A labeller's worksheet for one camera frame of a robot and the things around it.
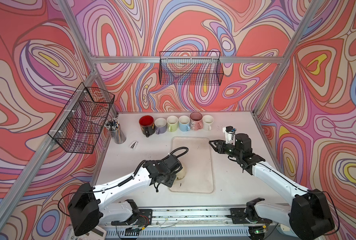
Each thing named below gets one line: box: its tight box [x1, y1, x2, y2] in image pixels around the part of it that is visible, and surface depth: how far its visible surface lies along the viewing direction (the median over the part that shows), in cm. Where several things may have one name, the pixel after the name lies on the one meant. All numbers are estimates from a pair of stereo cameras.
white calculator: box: [76, 225, 107, 240], surface depth 68 cm
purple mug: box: [154, 117, 167, 135], surface depth 106 cm
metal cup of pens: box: [104, 117, 127, 145], surface depth 93 cm
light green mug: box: [166, 115, 179, 133], surface depth 104 cm
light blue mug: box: [178, 115, 191, 132], surface depth 104 cm
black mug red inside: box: [138, 115, 156, 138], surface depth 103 cm
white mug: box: [202, 114, 215, 131], surface depth 103 cm
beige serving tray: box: [169, 136, 214, 194], surface depth 90 cm
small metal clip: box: [129, 140, 138, 150], surface depth 100 cm
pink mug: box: [189, 111, 203, 131], surface depth 104 cm
